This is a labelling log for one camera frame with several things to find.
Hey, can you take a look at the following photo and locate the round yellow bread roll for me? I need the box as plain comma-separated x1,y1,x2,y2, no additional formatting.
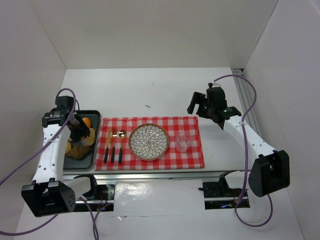
65,141,72,153

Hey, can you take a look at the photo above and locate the gold spoon black handle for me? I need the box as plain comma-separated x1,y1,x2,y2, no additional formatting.
118,129,127,165

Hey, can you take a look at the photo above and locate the purple cable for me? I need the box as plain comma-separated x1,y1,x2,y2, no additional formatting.
0,87,113,240
212,74,273,228

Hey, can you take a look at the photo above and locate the red white checkered cloth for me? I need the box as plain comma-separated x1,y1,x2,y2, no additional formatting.
94,116,205,171

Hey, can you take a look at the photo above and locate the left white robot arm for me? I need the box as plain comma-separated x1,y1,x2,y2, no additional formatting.
21,110,97,217

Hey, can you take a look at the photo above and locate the gold knife black handle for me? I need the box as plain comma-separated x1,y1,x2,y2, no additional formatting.
103,130,111,164

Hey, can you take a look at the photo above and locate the aluminium table edge rail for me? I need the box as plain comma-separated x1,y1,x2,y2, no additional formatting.
63,169,235,181

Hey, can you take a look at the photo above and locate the sliced herb bread piece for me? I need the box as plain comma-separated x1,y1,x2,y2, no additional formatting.
88,128,96,146

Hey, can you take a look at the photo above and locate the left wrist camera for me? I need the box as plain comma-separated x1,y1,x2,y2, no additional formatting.
54,95,74,111

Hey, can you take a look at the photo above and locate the clear drinking glass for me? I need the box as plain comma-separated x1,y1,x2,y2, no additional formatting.
175,131,193,153

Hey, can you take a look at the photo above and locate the gold fork black handle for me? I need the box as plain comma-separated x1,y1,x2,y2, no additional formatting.
110,128,118,164

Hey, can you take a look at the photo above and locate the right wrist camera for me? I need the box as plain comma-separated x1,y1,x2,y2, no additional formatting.
206,87,227,108

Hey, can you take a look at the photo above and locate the small orange bun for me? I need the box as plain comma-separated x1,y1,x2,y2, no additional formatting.
82,117,92,128

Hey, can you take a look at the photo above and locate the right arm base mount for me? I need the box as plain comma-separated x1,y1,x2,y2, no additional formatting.
198,171,242,210

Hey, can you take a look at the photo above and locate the dark grey baking tray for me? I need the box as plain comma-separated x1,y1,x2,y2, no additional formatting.
63,110,101,172

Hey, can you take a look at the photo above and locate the flower pattern ceramic plate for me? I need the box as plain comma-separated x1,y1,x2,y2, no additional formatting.
128,123,169,161

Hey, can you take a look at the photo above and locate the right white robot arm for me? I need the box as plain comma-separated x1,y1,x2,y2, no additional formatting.
187,87,290,197

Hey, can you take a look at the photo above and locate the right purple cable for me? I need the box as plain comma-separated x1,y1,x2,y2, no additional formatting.
212,74,273,228

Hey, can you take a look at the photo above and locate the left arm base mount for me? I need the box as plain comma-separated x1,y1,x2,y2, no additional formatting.
75,174,115,213

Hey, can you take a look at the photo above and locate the brown croissant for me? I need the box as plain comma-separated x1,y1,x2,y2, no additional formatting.
65,145,92,160

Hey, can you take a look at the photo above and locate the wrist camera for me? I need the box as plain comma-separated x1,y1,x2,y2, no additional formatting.
54,95,74,111
206,87,227,108

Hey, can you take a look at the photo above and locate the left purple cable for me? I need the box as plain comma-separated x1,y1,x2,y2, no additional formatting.
0,87,113,240

